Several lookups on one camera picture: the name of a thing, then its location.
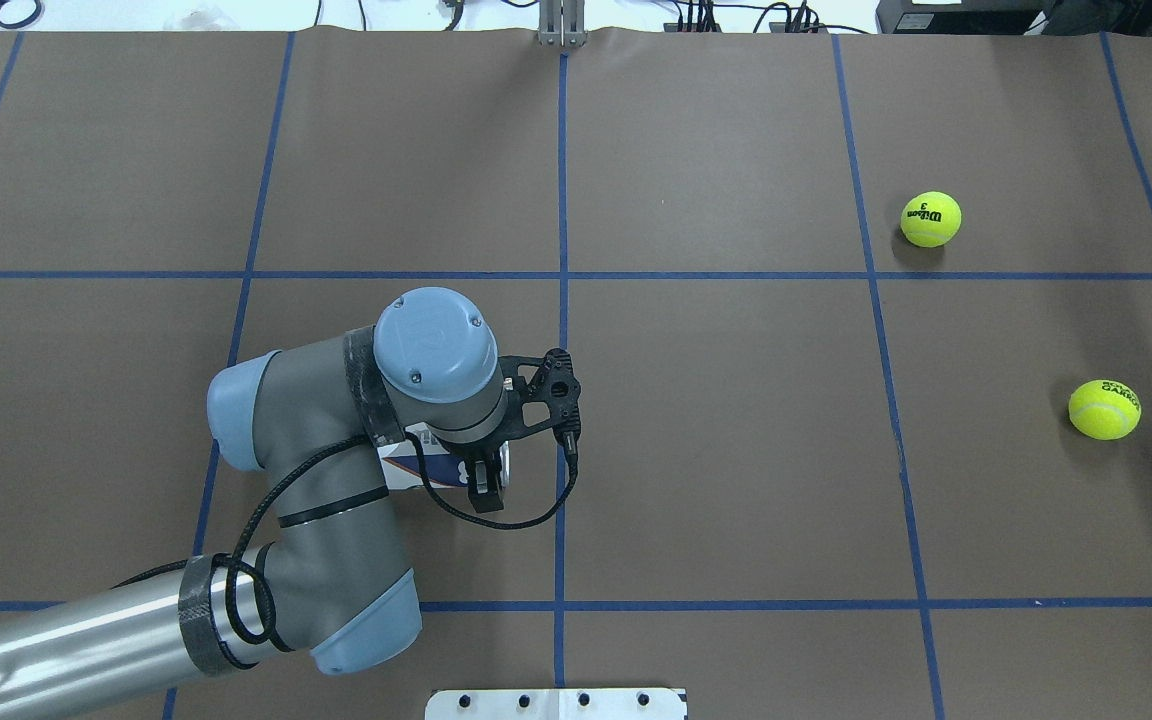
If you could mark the white central pedestal column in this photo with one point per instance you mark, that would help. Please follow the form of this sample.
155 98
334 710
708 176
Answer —
559 703

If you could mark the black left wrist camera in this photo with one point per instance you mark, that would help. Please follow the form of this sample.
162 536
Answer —
548 380

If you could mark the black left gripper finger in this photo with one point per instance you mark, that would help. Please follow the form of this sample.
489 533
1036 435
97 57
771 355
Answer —
484 468

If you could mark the tennis ball with Wilson print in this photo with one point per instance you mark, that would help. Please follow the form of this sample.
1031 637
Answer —
931 219

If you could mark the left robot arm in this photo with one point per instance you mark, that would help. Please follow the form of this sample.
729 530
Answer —
321 565

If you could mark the aluminium frame post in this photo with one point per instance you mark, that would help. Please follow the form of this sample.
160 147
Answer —
561 23

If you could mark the tennis ball with Roland Garros print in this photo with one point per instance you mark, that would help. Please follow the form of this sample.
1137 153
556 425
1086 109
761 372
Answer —
1104 410

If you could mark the clear tennis ball can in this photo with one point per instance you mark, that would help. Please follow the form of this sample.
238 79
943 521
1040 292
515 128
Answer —
446 469

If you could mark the black box with label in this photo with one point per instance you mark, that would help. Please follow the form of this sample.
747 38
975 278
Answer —
1004 18

